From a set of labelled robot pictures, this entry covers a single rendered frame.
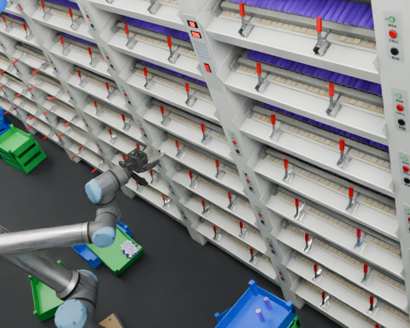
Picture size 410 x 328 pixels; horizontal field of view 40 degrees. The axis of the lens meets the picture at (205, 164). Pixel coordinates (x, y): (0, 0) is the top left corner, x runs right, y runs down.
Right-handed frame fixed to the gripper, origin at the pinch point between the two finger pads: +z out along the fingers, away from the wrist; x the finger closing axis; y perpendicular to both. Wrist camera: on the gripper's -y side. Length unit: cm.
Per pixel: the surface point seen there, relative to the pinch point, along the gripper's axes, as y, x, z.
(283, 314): -36, -77, -12
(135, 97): 21.8, 16.0, 4.6
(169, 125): 12.2, -2.3, 6.6
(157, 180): -45, 42, 18
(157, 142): -4.7, 15.7, 8.6
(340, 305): -63, -76, 22
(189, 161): -7.3, -5.9, 9.7
